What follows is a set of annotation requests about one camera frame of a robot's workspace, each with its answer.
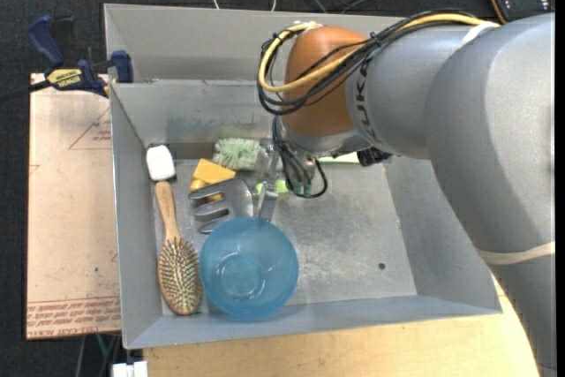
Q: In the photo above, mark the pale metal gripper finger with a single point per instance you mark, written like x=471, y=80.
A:
x=267, y=203
x=273, y=159

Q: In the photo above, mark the lime green small ball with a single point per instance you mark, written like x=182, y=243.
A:
x=281, y=187

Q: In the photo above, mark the pale green fluffy cloth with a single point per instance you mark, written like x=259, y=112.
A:
x=235, y=153

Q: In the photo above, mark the yellow wedge block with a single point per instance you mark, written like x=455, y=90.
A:
x=212, y=173

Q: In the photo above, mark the blue translucent bowl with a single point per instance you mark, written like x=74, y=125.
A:
x=248, y=268

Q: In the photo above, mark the grey metal bin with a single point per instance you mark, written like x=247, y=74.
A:
x=344, y=243

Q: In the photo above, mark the wooden hairbrush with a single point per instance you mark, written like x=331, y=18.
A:
x=178, y=269

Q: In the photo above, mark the white rounded block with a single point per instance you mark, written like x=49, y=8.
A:
x=160, y=163

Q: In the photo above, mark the brown cardboard board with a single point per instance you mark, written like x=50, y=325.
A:
x=70, y=207

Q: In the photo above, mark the black cylinder on white bracket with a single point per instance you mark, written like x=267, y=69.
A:
x=373, y=156

